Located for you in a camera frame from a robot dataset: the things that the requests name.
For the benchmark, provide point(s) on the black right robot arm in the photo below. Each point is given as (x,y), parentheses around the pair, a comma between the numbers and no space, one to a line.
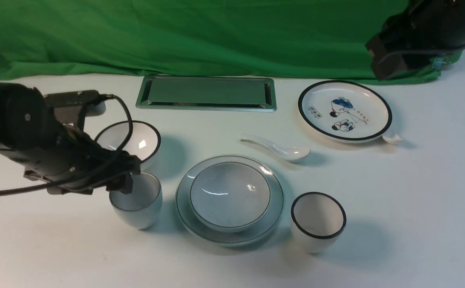
(451,9)

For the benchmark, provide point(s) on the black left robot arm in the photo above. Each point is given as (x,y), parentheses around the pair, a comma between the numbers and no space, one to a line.
(23,105)

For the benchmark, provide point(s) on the black-rimmed white cup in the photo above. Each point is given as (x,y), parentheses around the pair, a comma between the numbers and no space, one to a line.
(317,220)

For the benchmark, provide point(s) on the black-rimmed white bowl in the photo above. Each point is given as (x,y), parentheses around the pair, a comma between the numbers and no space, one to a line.
(144,142)

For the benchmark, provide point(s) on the illustrated black-rimmed plate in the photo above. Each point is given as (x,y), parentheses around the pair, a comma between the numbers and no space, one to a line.
(345,112)

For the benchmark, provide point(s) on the large white thin-rimmed plate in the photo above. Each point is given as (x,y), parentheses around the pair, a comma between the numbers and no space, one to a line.
(243,238)

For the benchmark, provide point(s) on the thin-rimmed shallow white bowl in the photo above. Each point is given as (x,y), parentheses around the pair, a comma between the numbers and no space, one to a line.
(229,197)

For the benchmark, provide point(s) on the green backdrop cloth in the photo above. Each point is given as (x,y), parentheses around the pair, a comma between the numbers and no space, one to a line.
(271,38)

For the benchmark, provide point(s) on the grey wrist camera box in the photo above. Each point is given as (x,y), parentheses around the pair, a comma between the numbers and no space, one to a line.
(73,107)

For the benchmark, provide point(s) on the metal table cable hatch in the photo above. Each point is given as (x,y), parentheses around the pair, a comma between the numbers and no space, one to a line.
(255,94)

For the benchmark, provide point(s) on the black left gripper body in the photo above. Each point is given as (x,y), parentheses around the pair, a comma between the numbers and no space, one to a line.
(65,158)

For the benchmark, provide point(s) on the thin-rimmed white cup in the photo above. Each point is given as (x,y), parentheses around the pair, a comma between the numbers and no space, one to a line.
(140,208)

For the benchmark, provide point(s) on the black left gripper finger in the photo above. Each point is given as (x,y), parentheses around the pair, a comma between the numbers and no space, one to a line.
(127,164)
(122,183)

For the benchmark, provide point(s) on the small white spoon behind plate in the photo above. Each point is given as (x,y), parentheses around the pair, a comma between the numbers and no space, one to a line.
(393,139)

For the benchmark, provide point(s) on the metal clip on cloth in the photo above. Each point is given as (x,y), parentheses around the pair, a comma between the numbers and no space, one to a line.
(440,64)

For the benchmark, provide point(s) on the white ceramic soup spoon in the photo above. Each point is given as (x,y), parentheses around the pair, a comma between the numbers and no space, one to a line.
(289,154)

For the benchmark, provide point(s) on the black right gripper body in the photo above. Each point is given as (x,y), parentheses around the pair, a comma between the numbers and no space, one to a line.
(409,42)

